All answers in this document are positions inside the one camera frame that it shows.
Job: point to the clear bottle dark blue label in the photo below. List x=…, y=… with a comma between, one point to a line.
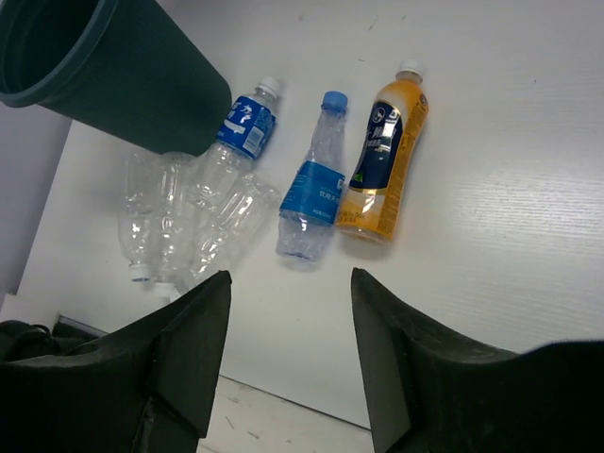
x=239, y=142

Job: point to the orange juice bottle white cap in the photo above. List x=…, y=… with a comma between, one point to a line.
x=370, y=207

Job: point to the clear bottle blue cap label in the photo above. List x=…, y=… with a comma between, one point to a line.
x=308, y=211

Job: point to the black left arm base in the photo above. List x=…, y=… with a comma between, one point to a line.
x=21, y=341

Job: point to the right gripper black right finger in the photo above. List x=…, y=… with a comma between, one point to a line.
x=429, y=388

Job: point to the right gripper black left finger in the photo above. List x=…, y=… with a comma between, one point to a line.
x=147, y=387

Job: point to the dark green plastic bin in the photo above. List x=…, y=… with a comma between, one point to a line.
x=122, y=67

